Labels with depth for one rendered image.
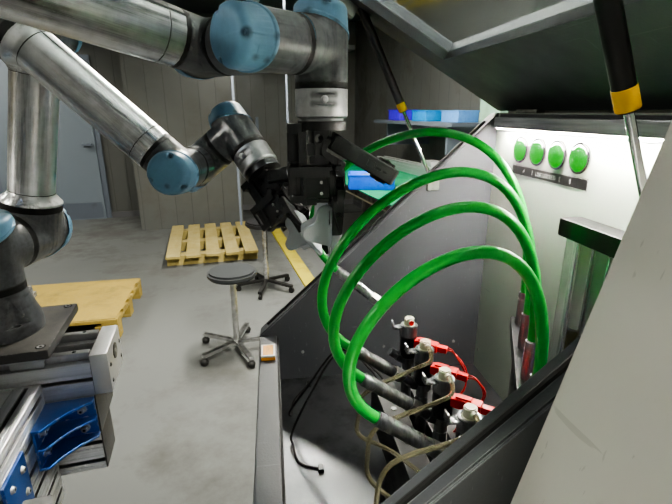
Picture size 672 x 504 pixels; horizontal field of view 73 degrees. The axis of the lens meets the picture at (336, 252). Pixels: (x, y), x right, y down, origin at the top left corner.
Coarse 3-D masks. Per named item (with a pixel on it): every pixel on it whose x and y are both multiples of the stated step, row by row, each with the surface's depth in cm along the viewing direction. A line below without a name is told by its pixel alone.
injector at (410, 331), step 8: (408, 328) 74; (416, 328) 75; (400, 336) 76; (408, 336) 74; (416, 336) 75; (400, 344) 76; (408, 344) 75; (392, 352) 76; (400, 352) 76; (400, 360) 76; (408, 360) 76; (408, 368) 77; (408, 392) 78
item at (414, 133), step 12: (408, 132) 73; (420, 132) 73; (432, 132) 72; (444, 132) 72; (456, 132) 72; (372, 144) 75; (384, 144) 75; (480, 144) 71; (492, 156) 71; (348, 168) 78; (504, 168) 71; (516, 180) 72; (516, 192) 72; (312, 216) 82; (324, 252) 84
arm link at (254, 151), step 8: (248, 144) 86; (256, 144) 86; (264, 144) 87; (240, 152) 86; (248, 152) 85; (256, 152) 85; (264, 152) 86; (272, 152) 87; (240, 160) 86; (248, 160) 85; (256, 160) 85; (240, 168) 87; (248, 168) 86
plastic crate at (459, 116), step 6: (444, 114) 364; (450, 114) 356; (456, 114) 347; (462, 114) 345; (468, 114) 347; (474, 114) 348; (444, 120) 365; (450, 120) 356; (456, 120) 348; (462, 120) 347; (468, 120) 348; (474, 120) 349
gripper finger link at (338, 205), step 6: (336, 180) 66; (336, 186) 66; (336, 192) 65; (342, 192) 65; (336, 198) 65; (342, 198) 65; (336, 204) 65; (342, 204) 65; (336, 210) 65; (342, 210) 65; (336, 216) 66; (342, 216) 66; (336, 222) 67; (342, 222) 66; (336, 228) 67; (342, 228) 67; (336, 234) 68
